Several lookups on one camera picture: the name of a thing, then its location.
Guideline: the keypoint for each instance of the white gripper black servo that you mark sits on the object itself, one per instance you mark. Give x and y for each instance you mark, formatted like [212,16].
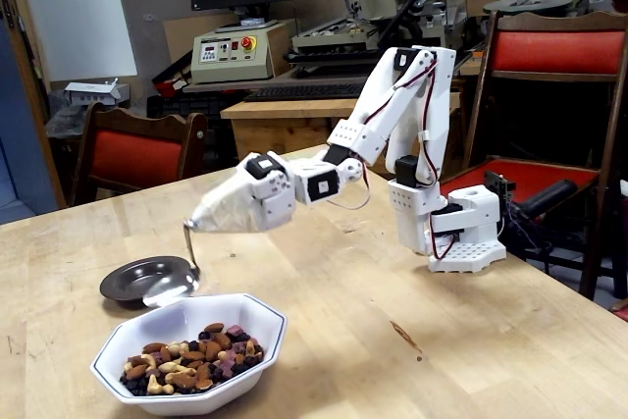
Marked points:
[259,186]

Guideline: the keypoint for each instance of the bent metal spoon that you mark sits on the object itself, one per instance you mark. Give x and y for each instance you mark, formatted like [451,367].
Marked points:
[172,294]

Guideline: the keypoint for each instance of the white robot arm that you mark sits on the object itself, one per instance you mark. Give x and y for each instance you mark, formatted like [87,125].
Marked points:
[481,227]

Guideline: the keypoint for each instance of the cream masking tape wrap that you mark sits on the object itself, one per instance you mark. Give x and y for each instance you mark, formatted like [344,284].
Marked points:
[221,213]

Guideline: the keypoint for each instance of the wooden workbench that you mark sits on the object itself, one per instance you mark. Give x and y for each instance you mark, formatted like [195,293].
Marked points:
[275,107]

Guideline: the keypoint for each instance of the black keyboard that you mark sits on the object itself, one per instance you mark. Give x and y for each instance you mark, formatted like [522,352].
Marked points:
[299,91]

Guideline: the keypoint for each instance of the black plastic crate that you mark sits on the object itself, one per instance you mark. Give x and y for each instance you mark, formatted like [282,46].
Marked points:
[186,106]

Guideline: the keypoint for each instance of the white octagonal bowl blue rim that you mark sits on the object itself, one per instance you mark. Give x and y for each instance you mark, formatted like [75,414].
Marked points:
[255,321]

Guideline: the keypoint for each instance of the wooden chair red backrest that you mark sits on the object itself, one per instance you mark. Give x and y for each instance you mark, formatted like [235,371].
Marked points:
[137,156]

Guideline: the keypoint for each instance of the beige control box red button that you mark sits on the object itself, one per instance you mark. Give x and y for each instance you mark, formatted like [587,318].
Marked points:
[230,58]

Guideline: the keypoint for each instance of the dark metal plate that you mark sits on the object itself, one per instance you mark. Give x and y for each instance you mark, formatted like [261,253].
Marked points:
[132,279]

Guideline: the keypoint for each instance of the brown cardboard sheet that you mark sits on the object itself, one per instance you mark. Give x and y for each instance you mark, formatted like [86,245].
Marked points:
[179,41]

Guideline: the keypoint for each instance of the mixed nuts and raisins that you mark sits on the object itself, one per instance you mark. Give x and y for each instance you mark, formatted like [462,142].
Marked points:
[196,375]

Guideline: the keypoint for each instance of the white paper model box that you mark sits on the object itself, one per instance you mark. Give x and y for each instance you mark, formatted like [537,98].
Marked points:
[90,91]

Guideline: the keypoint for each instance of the grey board panel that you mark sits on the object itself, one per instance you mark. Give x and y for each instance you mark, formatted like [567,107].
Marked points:
[147,2]

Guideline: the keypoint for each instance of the black controller circuit board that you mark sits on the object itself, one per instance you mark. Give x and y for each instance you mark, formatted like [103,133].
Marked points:
[498,183]

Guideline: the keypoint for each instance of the wooden folding chair red cushions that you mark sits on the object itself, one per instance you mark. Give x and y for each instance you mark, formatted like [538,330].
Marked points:
[554,51]

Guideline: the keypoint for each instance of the red object at table edge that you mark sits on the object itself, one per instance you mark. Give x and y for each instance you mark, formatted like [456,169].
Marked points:
[622,313]

